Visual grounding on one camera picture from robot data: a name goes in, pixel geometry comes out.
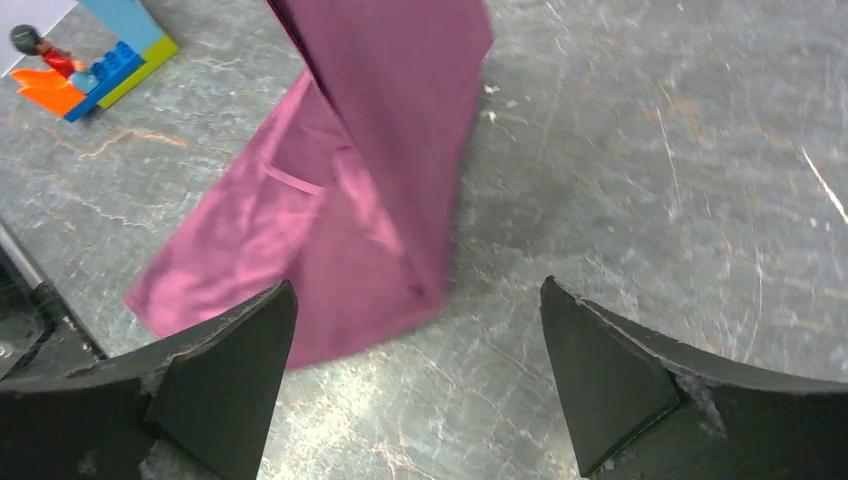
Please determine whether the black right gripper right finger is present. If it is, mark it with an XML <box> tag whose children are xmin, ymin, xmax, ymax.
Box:
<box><xmin>540</xmin><ymin>277</ymin><xmax>847</xmax><ymax>479</ymax></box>

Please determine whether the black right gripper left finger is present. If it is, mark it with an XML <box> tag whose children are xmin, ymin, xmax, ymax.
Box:
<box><xmin>1</xmin><ymin>281</ymin><xmax>298</xmax><ymax>479</ymax></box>

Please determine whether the magenta satin napkin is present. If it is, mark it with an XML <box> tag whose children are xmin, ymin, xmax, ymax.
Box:
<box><xmin>125</xmin><ymin>0</ymin><xmax>493</xmax><ymax>369</ymax></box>

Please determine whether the colourful toy block set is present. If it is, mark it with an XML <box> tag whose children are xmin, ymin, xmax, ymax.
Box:
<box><xmin>9</xmin><ymin>0</ymin><xmax>179</xmax><ymax>123</ymax></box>

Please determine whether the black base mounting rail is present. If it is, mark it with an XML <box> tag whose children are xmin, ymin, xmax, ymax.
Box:
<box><xmin>1</xmin><ymin>223</ymin><xmax>108</xmax><ymax>380</ymax></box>

